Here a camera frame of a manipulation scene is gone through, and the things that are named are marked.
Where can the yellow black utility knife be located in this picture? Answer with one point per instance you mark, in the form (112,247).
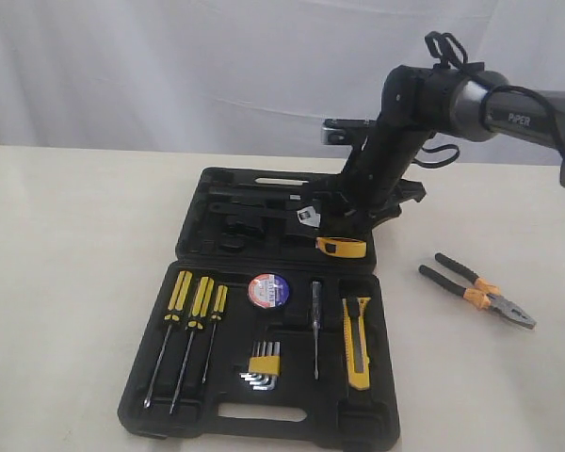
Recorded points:
(357,360)

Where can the silver adjustable wrench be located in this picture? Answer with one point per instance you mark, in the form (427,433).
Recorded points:
(254,220)

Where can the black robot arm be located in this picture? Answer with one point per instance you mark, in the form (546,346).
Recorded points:
(416,105)

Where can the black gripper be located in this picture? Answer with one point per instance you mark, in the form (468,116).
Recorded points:
(386,207)

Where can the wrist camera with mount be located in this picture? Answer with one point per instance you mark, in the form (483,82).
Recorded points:
(345,132)

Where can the large yellow black screwdriver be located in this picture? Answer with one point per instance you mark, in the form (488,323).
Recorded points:
(172,317)

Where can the hex key set yellow holder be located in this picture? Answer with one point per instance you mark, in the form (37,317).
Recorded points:
(264,366)

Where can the small yellow black screwdriver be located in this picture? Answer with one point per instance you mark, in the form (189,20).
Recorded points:
(215,317)

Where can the black yellow combination pliers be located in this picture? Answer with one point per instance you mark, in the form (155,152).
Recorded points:
(481,294)

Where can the clear handle tester screwdriver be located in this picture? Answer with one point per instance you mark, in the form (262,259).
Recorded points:
(316,289)

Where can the yellow tape measure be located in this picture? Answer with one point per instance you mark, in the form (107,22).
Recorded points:
(341,247)

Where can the black plastic tool case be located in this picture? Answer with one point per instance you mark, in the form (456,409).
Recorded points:
(325,411)

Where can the black electrical tape roll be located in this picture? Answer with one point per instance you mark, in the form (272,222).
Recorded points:
(268,291)

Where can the claw hammer black handle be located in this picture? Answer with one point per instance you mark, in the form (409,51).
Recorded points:
(262,192)

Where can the middle yellow black screwdriver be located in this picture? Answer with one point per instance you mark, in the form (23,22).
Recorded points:
(195,322)

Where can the white backdrop cloth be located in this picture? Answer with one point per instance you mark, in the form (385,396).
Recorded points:
(242,77)

